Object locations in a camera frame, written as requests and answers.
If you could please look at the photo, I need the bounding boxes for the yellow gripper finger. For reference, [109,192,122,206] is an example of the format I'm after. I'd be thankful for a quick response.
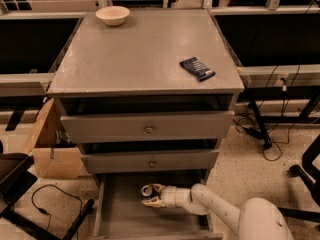
[151,183,165,194]
[142,199,166,208]

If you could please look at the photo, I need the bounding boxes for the grey middle drawer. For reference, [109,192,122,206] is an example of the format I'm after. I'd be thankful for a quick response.
[81,149,219,174]

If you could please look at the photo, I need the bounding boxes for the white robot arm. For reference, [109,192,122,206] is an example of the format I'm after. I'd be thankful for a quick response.
[141,183,294,240]

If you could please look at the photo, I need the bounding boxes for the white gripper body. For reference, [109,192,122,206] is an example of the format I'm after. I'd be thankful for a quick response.
[160,186,177,208]

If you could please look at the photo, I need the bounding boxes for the grey top drawer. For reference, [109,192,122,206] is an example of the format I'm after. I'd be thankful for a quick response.
[61,111,234,143]

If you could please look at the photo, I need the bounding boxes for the brown cardboard box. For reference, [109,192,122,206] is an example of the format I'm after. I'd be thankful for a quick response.
[21,99,83,179]

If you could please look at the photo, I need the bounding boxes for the black desk leg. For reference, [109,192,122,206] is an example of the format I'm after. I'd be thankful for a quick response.
[249,99,272,149]

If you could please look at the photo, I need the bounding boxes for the black floor cable left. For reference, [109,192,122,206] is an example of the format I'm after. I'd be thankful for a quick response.
[31,183,84,240]

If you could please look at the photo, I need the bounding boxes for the black cables under desk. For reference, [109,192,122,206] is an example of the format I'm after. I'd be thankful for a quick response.
[232,65,320,162]

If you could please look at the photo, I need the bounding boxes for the grey drawer cabinet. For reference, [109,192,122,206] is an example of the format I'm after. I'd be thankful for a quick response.
[46,9,246,185]

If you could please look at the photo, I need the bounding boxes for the black office chair base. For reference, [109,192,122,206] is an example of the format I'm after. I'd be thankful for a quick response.
[278,135,320,228]

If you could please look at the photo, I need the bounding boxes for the grey open bottom drawer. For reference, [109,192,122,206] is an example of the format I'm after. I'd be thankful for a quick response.
[94,170,223,240]

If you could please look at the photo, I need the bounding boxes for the black chair at left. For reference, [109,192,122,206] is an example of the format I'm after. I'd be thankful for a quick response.
[0,139,96,240]

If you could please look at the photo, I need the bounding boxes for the blue pepsi can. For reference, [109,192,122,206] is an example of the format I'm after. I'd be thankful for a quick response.
[140,185,155,200]

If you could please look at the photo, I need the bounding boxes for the dark blue snack bar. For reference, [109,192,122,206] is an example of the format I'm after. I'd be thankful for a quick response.
[180,57,215,82]

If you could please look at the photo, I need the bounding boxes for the cream paper bowl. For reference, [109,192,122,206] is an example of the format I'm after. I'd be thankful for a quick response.
[95,6,130,26]

